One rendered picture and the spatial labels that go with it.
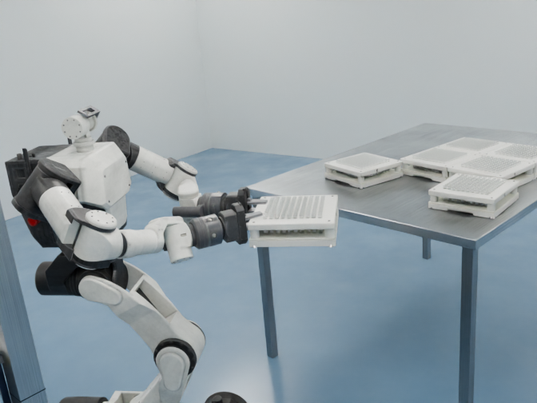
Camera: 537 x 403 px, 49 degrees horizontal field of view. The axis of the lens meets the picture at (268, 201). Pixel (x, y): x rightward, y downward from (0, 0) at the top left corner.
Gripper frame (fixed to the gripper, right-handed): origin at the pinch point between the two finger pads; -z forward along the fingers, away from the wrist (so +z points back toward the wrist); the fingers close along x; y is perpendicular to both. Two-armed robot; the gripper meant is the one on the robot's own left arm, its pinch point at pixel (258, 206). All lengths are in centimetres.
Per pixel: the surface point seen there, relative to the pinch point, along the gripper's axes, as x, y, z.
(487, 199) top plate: 13, -42, -69
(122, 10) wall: -66, -402, 264
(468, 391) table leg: 79, -23, -63
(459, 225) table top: 19, -33, -60
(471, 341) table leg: 58, -24, -63
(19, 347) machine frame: 7, 73, 33
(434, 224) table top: 19, -34, -51
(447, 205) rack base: 17, -47, -56
